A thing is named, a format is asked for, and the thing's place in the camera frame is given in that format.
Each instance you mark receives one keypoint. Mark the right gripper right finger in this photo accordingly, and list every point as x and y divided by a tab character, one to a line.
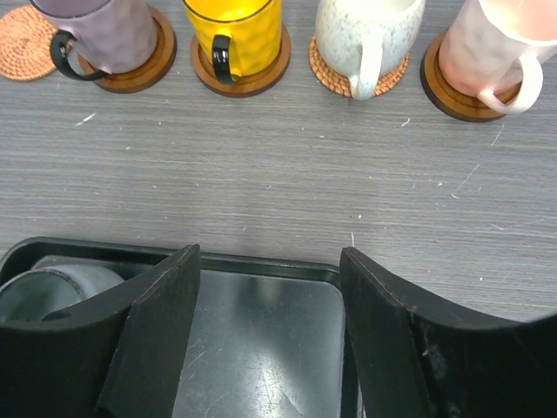
420	355

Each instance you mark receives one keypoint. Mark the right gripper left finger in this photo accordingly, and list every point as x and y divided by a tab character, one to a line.
117	354

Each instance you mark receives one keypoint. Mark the grey stoneware mug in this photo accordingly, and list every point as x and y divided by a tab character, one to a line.
34	294

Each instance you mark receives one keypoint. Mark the dark wooden coaster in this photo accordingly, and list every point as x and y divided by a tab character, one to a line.
452	102
247	86
151	71

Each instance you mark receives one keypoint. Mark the woven rattan coaster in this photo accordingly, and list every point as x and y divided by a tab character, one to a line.
339	84

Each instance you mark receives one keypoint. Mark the purple mug black handle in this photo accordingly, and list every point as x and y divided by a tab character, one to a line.
114	36

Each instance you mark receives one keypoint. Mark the pink ceramic mug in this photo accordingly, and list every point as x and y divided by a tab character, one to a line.
494	51

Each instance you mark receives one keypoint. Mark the white speckled mug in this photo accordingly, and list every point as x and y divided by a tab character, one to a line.
363	40

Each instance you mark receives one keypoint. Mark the light orange coaster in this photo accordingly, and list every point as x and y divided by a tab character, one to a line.
25	44

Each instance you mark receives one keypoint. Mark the yellow mug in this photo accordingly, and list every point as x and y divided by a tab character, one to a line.
240	37

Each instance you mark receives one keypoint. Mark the black plastic tray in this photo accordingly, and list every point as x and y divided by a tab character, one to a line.
268	339

